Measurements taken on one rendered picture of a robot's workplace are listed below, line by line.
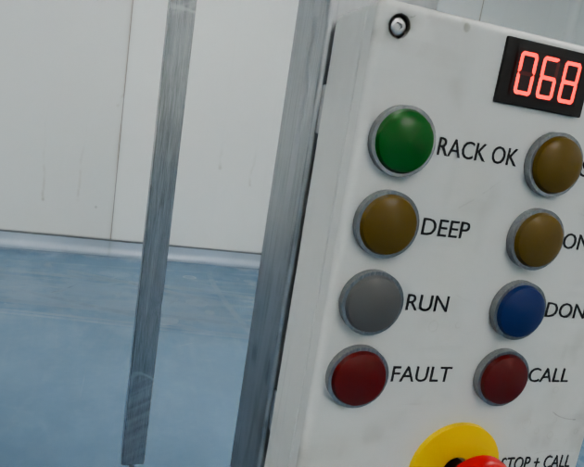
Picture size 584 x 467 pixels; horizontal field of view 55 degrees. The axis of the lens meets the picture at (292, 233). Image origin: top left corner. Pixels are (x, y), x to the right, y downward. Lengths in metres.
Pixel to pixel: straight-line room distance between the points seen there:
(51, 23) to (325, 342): 3.70
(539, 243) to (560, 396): 0.10
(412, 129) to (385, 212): 0.04
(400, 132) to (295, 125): 0.10
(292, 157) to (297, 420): 0.14
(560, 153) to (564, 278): 0.07
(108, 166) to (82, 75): 0.58
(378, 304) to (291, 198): 0.09
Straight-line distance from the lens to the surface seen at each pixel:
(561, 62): 0.29
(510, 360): 0.30
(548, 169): 0.28
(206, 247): 3.97
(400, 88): 0.25
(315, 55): 0.31
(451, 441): 0.31
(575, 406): 0.36
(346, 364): 0.26
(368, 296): 0.25
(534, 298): 0.30
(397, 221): 0.24
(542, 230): 0.29
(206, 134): 3.85
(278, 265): 0.32
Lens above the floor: 1.06
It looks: 11 degrees down
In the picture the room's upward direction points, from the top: 9 degrees clockwise
